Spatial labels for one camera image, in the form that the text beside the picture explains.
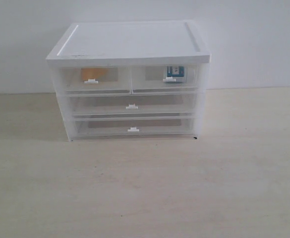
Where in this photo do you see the white pill bottle blue label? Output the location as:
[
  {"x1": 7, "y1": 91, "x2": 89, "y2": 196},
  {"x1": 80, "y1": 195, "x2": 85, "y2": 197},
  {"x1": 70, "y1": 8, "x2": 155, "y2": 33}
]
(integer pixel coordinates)
[{"x1": 163, "y1": 66, "x2": 187, "y2": 83}]

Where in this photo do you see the yellow cheese wedge block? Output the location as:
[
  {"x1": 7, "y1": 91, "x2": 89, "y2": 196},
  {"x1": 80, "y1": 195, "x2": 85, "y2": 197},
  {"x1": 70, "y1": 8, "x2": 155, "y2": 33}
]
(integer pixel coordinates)
[{"x1": 81, "y1": 68, "x2": 108, "y2": 82}]

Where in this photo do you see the clear middle wide drawer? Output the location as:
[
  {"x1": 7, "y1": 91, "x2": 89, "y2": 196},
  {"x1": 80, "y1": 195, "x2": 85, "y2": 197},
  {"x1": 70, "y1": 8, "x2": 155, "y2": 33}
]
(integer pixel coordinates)
[{"x1": 70, "y1": 94, "x2": 196, "y2": 117}]

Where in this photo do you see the clear wide drawer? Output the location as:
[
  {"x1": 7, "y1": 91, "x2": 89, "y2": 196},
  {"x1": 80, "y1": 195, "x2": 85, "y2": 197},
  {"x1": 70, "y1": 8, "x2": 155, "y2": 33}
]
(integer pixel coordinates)
[
  {"x1": 70, "y1": 94, "x2": 196, "y2": 117},
  {"x1": 75, "y1": 117, "x2": 195, "y2": 138}
]

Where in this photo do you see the white plastic drawer cabinet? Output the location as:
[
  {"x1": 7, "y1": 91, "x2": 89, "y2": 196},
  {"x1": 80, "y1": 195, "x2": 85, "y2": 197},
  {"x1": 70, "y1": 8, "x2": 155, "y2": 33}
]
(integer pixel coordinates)
[{"x1": 46, "y1": 20, "x2": 211, "y2": 141}]

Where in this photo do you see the clear bottom wide drawer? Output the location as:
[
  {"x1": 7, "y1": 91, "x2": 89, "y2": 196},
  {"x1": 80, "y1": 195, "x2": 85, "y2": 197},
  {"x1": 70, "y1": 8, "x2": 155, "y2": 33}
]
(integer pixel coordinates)
[{"x1": 75, "y1": 117, "x2": 195, "y2": 138}]

